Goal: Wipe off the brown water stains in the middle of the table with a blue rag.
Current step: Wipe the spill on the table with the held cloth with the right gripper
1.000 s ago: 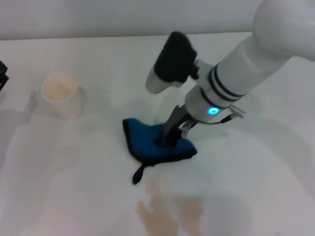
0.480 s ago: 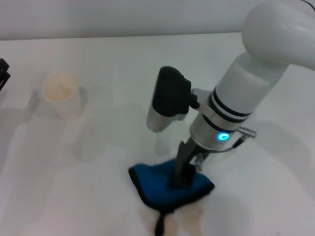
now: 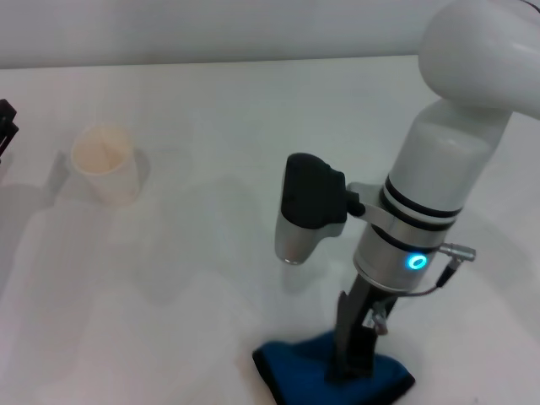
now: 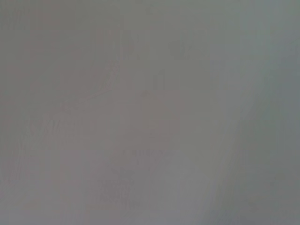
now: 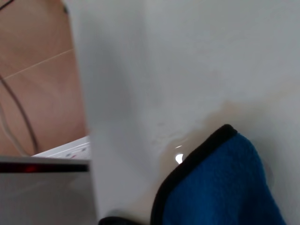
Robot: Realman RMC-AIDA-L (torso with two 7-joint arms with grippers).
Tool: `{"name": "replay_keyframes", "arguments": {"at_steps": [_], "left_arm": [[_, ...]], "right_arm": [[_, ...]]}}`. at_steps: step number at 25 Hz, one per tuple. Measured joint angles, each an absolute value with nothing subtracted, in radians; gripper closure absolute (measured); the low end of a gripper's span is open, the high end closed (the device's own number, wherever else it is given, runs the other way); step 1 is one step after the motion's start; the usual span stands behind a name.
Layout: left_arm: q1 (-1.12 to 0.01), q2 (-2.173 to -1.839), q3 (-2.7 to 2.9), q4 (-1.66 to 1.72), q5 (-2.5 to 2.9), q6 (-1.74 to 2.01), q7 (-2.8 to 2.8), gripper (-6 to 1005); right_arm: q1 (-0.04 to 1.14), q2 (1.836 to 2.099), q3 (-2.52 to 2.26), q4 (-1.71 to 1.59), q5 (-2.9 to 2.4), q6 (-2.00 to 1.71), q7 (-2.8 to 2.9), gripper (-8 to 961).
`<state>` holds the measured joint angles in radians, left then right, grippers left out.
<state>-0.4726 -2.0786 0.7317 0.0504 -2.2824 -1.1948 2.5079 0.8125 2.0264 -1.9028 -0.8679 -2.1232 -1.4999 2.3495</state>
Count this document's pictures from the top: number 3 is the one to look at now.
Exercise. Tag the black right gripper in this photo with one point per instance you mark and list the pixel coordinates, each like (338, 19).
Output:
(365, 306)

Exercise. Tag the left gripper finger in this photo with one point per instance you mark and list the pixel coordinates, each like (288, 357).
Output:
(6, 118)

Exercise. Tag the blue rag with black trim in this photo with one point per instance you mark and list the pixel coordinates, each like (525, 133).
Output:
(295, 358)

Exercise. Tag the white paper cup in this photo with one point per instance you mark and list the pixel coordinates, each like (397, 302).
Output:
(107, 169)

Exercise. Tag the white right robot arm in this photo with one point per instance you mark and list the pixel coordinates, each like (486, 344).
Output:
(447, 169)

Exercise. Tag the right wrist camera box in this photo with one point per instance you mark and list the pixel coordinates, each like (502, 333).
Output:
(312, 198)

